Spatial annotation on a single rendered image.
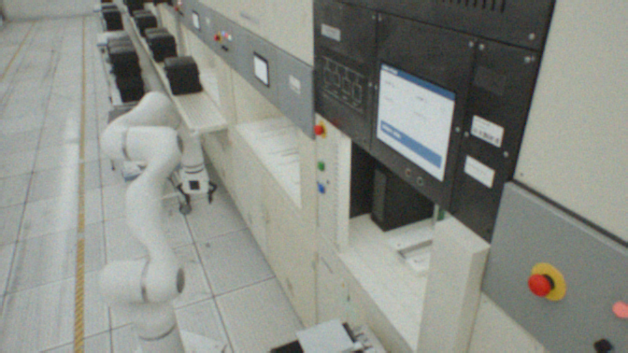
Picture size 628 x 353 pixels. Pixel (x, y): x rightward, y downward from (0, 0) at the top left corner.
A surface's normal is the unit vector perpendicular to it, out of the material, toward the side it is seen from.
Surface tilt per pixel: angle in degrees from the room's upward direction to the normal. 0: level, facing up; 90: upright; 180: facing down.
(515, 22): 90
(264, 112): 90
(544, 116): 90
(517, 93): 90
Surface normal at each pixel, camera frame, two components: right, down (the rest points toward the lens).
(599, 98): -0.91, 0.22
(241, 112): 0.42, 0.44
